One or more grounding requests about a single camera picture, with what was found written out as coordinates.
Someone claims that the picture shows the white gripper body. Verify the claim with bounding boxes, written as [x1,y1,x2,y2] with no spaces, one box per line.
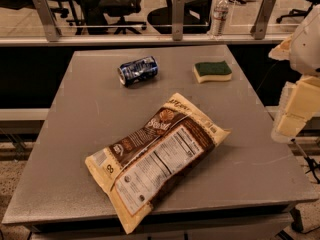
[271,75,320,143]

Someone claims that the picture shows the blue pepsi can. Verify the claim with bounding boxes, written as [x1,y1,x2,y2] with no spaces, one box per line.
[117,56,158,87]

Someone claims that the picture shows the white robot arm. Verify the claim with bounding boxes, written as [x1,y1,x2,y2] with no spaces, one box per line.
[269,5,320,143]

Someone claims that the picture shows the black tripod stand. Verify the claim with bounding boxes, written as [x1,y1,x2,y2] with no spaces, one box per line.
[291,139,320,184]

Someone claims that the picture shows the grey metal table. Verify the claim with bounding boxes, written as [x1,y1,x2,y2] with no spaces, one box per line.
[3,45,317,240]

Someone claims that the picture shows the green and yellow sponge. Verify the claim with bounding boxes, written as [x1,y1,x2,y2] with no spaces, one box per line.
[193,61,232,83]

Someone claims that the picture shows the clear plastic water bottle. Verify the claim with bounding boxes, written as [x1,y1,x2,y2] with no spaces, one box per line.
[211,0,229,36]

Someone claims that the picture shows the brown and cream chip bag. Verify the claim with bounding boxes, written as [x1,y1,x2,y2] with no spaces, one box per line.
[85,93,230,234]

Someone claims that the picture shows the black office chair middle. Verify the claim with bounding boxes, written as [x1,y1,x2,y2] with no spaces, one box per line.
[99,0,147,34]

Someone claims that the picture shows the black office chair left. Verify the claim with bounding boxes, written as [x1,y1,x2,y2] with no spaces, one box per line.
[0,0,85,37]

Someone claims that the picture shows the glass partition panel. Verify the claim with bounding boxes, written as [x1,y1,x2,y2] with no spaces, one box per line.
[0,0,320,38]

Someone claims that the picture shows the right metal glass bracket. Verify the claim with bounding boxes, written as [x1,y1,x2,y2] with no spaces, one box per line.
[250,0,276,40]

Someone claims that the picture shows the metal glass bracket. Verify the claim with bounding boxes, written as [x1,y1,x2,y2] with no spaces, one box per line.
[172,0,185,41]
[32,0,61,42]
[250,0,276,40]

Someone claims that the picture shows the middle metal glass bracket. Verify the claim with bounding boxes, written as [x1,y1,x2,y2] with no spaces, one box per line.
[172,0,185,41]

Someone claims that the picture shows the left metal glass bracket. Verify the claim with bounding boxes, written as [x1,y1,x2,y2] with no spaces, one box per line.
[32,0,61,42]

